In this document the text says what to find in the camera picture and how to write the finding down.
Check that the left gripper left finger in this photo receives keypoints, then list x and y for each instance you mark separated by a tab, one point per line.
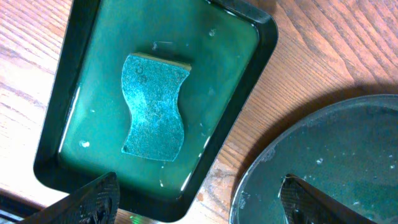
96	202

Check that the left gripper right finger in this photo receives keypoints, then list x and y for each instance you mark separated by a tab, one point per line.
305	204

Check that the green scouring sponge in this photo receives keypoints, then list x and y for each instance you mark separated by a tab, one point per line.
150	87

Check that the round black tray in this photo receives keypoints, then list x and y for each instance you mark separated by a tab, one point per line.
347	150

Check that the black rectangular sponge tray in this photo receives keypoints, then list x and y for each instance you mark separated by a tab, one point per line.
226	43

